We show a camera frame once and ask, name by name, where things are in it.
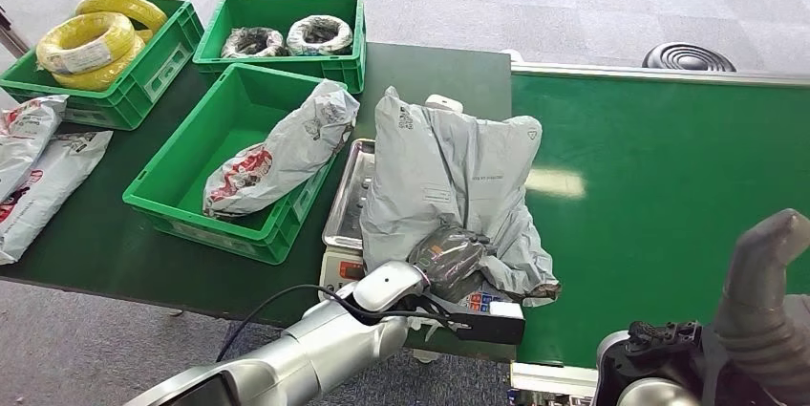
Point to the grey plastic mailer package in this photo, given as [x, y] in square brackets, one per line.
[443, 169]

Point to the green conveyor belt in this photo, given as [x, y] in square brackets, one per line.
[633, 137]

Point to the small white plastic device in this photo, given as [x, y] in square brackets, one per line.
[446, 102]

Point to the black ribbed round base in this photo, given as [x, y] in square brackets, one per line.
[688, 59]

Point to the electronic weighing scale steel tray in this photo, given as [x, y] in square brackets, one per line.
[348, 200]

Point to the metal pole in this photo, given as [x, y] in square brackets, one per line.
[11, 35]

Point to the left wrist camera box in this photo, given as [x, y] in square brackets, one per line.
[493, 324]

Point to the white mailer package red print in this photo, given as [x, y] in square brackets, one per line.
[285, 150]
[24, 137]
[52, 181]

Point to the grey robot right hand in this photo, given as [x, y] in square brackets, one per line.
[772, 327]

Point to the white table foot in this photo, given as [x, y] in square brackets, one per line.
[425, 356]

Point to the green plastic crate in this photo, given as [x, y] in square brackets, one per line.
[136, 83]
[278, 12]
[209, 131]

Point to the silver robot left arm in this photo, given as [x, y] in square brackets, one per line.
[329, 346]

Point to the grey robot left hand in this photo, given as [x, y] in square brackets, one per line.
[449, 261]

